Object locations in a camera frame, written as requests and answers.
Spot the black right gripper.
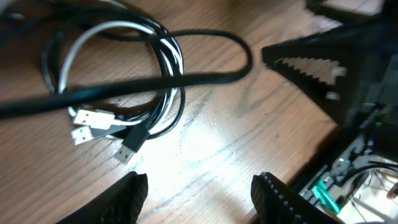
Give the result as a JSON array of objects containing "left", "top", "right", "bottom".
[{"left": 261, "top": 1, "right": 397, "bottom": 161}]

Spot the thin black USB cable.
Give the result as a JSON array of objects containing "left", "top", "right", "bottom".
[{"left": 0, "top": 29, "right": 253, "bottom": 121}]

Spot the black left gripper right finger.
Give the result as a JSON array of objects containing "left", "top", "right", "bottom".
[{"left": 251, "top": 172, "right": 338, "bottom": 224}]

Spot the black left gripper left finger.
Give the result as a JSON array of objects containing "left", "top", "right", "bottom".
[{"left": 57, "top": 171, "right": 148, "bottom": 224}]

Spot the white USB cable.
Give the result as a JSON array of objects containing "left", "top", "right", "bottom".
[{"left": 57, "top": 20, "right": 184, "bottom": 134}]

